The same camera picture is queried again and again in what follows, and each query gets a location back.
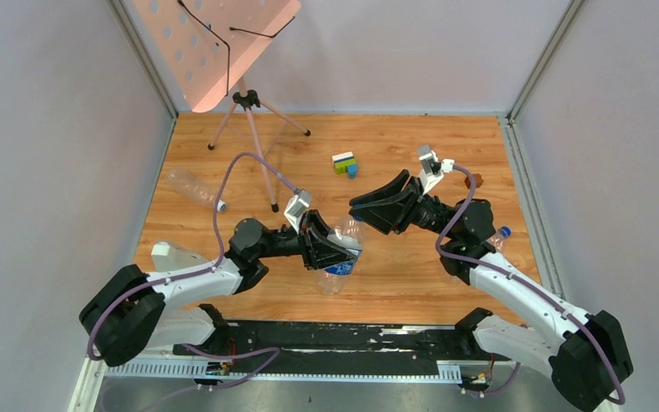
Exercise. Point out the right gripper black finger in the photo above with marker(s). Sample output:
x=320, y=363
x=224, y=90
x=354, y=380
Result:
x=381, y=215
x=394, y=187

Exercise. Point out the clear bottle blue cap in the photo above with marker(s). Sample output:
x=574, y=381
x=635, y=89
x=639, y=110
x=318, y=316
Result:
x=499, y=238

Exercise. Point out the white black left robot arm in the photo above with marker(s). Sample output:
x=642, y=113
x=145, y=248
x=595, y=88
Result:
x=136, y=310

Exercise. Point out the brown small block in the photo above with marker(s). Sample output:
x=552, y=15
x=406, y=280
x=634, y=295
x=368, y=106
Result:
x=474, y=182

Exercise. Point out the coloured toy brick stack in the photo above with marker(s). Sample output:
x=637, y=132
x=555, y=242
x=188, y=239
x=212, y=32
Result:
x=345, y=163

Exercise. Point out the white carton with cap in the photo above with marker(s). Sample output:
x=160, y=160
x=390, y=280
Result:
x=167, y=256

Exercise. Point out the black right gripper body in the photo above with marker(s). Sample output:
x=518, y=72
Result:
x=417, y=211

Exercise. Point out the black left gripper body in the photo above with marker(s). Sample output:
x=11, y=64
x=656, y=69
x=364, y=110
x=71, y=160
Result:
x=308, y=241

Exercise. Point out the clear bottle white cap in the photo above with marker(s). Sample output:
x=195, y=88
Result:
x=192, y=187

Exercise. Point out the pink music stand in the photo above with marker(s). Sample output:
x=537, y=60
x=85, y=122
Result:
x=210, y=45

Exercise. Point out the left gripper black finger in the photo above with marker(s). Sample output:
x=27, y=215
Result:
x=319, y=226
x=341, y=249

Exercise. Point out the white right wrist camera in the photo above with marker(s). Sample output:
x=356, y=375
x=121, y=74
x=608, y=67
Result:
x=433, y=169

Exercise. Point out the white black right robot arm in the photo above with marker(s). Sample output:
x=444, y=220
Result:
x=583, y=353

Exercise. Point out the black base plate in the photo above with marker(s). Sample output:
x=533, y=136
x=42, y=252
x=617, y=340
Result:
x=349, y=349

